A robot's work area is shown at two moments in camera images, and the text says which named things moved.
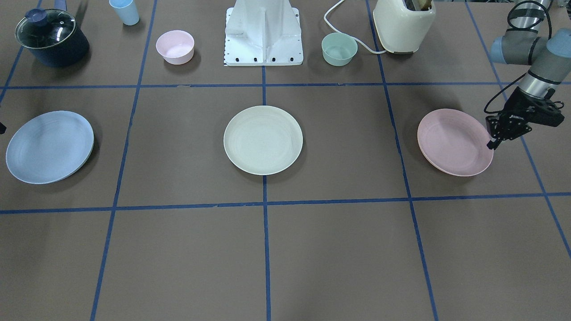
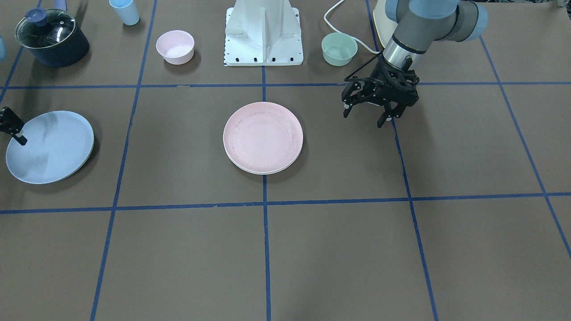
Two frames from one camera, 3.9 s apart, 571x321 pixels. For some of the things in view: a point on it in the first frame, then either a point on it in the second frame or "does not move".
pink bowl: x=176 y=47 does not move
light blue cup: x=126 y=10 does not move
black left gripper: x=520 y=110 → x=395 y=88
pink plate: x=455 y=142 → x=262 y=137
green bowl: x=339 y=49 does not move
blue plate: x=51 y=148 does not move
